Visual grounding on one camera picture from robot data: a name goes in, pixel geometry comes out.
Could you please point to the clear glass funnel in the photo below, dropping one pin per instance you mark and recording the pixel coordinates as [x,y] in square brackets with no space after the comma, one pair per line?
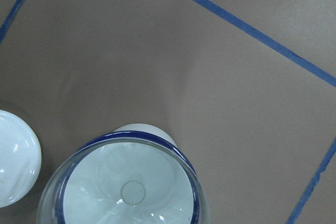
[126,195]

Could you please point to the white enamel mug blue rim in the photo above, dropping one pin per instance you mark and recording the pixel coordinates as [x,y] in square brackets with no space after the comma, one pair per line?
[126,182]

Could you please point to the white ceramic lid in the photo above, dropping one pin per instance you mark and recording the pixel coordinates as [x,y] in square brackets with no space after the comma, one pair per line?
[20,158]

